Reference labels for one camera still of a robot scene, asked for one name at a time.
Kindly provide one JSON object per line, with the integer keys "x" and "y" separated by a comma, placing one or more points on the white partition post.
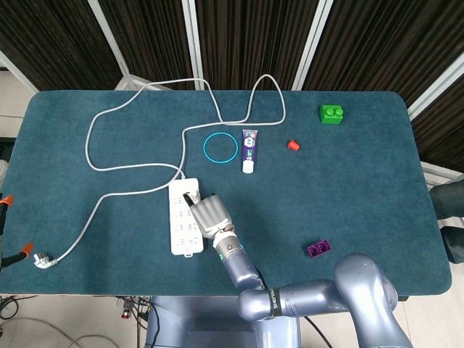
{"x": 435, "y": 87}
{"x": 18, "y": 73}
{"x": 314, "y": 36}
{"x": 108, "y": 36}
{"x": 191, "y": 36}

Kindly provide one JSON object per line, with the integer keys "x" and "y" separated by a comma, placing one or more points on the teal fabric table mat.
{"x": 362, "y": 181}

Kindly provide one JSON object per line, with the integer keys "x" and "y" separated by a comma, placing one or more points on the dark clad person leg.
{"x": 456, "y": 246}
{"x": 449, "y": 199}

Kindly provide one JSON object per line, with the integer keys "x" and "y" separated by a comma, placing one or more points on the purple toothpaste tube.
{"x": 250, "y": 145}

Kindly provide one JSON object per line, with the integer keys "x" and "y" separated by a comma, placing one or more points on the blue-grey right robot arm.
{"x": 315, "y": 301}

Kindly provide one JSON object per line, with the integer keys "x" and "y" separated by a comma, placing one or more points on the purple building block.
{"x": 319, "y": 251}

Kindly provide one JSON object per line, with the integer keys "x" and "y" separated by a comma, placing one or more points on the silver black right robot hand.
{"x": 212, "y": 217}

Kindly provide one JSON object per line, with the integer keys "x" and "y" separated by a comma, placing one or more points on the red silver floor connector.
{"x": 125, "y": 313}

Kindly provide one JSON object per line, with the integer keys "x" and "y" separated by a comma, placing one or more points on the dark slatted partition panel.
{"x": 446, "y": 137}
{"x": 380, "y": 43}
{"x": 253, "y": 36}
{"x": 54, "y": 36}
{"x": 152, "y": 36}

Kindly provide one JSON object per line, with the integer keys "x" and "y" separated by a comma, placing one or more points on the blue-grey robot torso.
{"x": 188, "y": 319}

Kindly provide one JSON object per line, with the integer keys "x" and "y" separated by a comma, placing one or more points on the small red cap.
{"x": 293, "y": 145}

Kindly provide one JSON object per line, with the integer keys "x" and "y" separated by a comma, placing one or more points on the white power strip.
{"x": 179, "y": 232}

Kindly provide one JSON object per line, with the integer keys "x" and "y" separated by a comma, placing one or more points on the black clamp orange tip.
{"x": 8, "y": 200}
{"x": 27, "y": 248}

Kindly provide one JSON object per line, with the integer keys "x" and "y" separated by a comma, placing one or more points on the green building block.
{"x": 331, "y": 117}

